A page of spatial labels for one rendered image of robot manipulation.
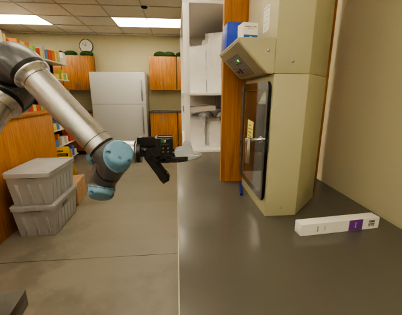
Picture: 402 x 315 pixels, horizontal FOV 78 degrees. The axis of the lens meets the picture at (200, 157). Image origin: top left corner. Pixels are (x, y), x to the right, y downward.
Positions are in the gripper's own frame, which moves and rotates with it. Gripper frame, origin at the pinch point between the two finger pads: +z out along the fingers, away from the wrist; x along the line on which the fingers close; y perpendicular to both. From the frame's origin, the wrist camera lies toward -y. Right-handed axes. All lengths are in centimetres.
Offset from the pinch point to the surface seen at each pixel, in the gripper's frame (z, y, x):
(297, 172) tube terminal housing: 33.0, -4.7, -5.1
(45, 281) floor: -107, -115, 85
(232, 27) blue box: 13.7, 43.5, 15.4
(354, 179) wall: 66, -14, 10
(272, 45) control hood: 21.5, 34.3, -4.9
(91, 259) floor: -82, -115, 109
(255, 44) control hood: 16.3, 34.7, -4.9
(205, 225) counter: 1.5, -20.4, -9.8
